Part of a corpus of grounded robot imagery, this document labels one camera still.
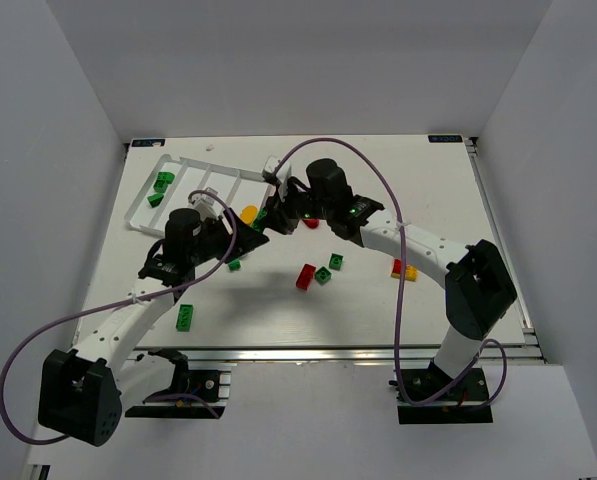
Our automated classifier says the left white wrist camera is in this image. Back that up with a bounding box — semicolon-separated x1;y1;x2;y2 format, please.
188;188;222;220

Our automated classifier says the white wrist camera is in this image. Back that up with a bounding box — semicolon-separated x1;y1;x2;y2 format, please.
188;188;222;220
261;156;292;187

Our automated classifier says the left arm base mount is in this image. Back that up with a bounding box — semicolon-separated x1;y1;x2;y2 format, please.
120;348;232;420

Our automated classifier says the red rectangular lego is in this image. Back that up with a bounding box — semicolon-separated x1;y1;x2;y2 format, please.
295;264;316;291

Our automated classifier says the white divided sorting tray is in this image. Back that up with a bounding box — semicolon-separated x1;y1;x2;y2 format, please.
124;154;271;237

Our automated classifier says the yellow oval lego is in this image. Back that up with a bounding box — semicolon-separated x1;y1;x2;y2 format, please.
240;205;259;225

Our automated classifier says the red oval lego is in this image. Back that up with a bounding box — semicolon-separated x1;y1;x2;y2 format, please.
302;218;320;229

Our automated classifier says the small green number lego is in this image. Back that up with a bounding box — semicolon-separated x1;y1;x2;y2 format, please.
228;259;241;272

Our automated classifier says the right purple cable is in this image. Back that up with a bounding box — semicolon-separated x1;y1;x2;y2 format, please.
276;137;508;407

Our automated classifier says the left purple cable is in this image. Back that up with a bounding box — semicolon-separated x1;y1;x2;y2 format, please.
0;189;239;445

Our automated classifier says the green flat lego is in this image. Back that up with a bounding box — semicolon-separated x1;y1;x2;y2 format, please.
329;253;344;271
314;267;332;285

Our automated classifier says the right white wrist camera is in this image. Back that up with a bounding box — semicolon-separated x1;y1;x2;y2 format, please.
261;156;292;187

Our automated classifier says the red yellow lego stack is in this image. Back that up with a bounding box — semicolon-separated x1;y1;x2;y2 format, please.
391;259;418;282

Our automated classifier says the green rectangular lego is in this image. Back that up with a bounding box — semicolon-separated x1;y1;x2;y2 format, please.
147;193;164;208

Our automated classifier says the purple cable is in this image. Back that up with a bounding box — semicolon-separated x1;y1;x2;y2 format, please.
0;189;239;445
276;137;508;407

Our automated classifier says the green flat lego right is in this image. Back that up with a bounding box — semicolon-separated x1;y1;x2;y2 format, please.
329;253;344;271

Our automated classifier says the green flat lego left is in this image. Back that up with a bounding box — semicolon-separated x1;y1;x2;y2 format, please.
314;267;332;285

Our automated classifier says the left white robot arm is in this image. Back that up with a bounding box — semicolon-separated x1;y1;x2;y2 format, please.
38;208;269;446

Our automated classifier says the green stacked lego pair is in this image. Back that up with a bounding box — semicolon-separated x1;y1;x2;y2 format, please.
251;208;267;233

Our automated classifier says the green square lego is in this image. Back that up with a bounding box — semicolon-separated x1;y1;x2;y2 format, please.
157;171;175;184

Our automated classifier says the green long lego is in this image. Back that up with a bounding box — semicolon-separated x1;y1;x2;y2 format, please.
175;304;194;332

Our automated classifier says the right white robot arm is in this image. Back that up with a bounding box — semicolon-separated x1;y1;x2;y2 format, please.
262;157;517;406

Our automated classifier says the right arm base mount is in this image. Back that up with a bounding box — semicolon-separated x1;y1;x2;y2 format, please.
388;368;493;425

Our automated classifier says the green small cube lego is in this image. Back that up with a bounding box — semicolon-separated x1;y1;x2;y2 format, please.
153;180;168;193

